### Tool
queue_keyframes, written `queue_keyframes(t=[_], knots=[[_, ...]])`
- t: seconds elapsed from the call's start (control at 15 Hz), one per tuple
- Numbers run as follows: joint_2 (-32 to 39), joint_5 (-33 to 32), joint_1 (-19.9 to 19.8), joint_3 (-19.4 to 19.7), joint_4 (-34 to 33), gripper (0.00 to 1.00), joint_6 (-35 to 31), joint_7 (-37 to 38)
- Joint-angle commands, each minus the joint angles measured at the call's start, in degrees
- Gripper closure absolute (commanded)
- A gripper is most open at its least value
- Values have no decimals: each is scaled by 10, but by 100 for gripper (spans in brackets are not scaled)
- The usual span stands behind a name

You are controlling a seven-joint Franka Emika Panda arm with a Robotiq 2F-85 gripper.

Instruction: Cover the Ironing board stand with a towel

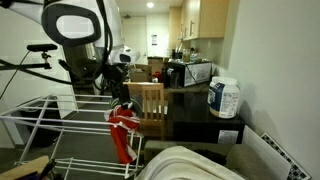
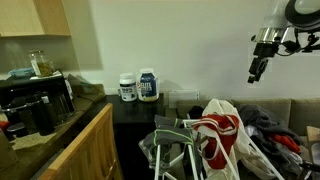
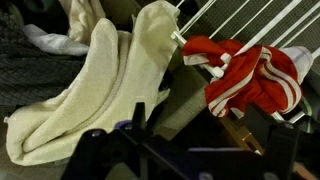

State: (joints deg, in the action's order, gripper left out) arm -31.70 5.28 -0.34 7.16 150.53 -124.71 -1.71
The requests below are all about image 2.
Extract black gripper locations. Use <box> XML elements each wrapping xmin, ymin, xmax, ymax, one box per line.
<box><xmin>247</xmin><ymin>41</ymin><xmax>280</xmax><ymax>84</ymax></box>

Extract wooden board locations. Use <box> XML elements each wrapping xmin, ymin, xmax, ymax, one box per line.
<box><xmin>306</xmin><ymin>125</ymin><xmax>320</xmax><ymax>144</ymax></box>

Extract grey waffle knit blanket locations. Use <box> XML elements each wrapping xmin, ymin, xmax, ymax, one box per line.
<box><xmin>237</xmin><ymin>104</ymin><xmax>305</xmax><ymax>148</ymax></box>

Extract red white-trimmed garment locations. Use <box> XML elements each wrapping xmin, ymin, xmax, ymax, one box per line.
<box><xmin>192</xmin><ymin>113</ymin><xmax>240</xmax><ymax>170</ymax></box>

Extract black garment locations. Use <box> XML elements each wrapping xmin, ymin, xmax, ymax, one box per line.
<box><xmin>187</xmin><ymin>105</ymin><xmax>205</xmax><ymax>121</ymax></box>

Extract orange red cloth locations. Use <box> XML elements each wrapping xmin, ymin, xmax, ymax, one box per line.
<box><xmin>268</xmin><ymin>133</ymin><xmax>301</xmax><ymax>155</ymax></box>

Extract white shirt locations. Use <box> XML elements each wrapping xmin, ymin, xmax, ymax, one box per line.
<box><xmin>240</xmin><ymin>146</ymin><xmax>280</xmax><ymax>180</ymax></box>

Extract black clamp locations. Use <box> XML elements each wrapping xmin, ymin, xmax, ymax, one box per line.
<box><xmin>299</xmin><ymin>160</ymin><xmax>320</xmax><ymax>173</ymax></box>

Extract white metal drying rack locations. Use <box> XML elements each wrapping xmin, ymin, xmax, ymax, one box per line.
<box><xmin>153</xmin><ymin>119</ymin><xmax>286</xmax><ymax>180</ymax></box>

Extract grey shorts with green stripe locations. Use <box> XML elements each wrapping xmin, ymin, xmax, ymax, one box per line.
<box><xmin>138</xmin><ymin>114</ymin><xmax>198</xmax><ymax>175</ymax></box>

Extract large blue-label protein tub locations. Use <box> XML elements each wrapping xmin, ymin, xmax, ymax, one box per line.
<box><xmin>136</xmin><ymin>67</ymin><xmax>160</xmax><ymax>103</ymax></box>

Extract small black-label supplement tub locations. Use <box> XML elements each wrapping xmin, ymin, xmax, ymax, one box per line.
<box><xmin>118</xmin><ymin>72</ymin><xmax>138</xmax><ymax>103</ymax></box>

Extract black side table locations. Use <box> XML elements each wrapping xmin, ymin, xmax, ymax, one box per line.
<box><xmin>105</xmin><ymin>94</ymin><xmax>167</xmax><ymax>180</ymax></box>

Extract crumpled brown bag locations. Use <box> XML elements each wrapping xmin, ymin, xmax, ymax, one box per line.
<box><xmin>67</xmin><ymin>73</ymin><xmax>106</xmax><ymax>102</ymax></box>

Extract wooden slatted chair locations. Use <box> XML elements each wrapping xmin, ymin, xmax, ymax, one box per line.
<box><xmin>37</xmin><ymin>102</ymin><xmax>124</xmax><ymax>180</ymax></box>

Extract glass carafe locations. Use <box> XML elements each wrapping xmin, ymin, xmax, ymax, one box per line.
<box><xmin>49</xmin><ymin>93</ymin><xmax>73</xmax><ymax>125</ymax></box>

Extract glass jar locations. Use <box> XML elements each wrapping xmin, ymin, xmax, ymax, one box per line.
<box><xmin>28</xmin><ymin>49</ymin><xmax>56</xmax><ymax>77</ymax></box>

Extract black coffee machine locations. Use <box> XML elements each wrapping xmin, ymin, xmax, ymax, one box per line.
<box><xmin>0</xmin><ymin>70</ymin><xmax>75</xmax><ymax>116</ymax></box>

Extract black coffee maker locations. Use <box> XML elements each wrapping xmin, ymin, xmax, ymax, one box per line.
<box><xmin>1</xmin><ymin>93</ymin><xmax>56</xmax><ymax>137</ymax></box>

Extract kitchen counter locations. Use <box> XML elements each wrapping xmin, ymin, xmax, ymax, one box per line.
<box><xmin>0</xmin><ymin>93</ymin><xmax>107</xmax><ymax>180</ymax></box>

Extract blue bowl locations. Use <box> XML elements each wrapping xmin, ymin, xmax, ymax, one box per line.
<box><xmin>8</xmin><ymin>67</ymin><xmax>35</xmax><ymax>80</ymax></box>

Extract red kitchen item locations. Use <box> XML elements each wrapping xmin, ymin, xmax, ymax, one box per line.
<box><xmin>0</xmin><ymin>120</ymin><xmax>11</xmax><ymax>132</ymax></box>

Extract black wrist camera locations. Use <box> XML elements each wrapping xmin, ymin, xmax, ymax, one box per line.
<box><xmin>276</xmin><ymin>30</ymin><xmax>303</xmax><ymax>56</ymax></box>

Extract light wood wall cabinet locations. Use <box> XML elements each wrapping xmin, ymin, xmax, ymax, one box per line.
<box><xmin>0</xmin><ymin>0</ymin><xmax>72</xmax><ymax>38</ymax></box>

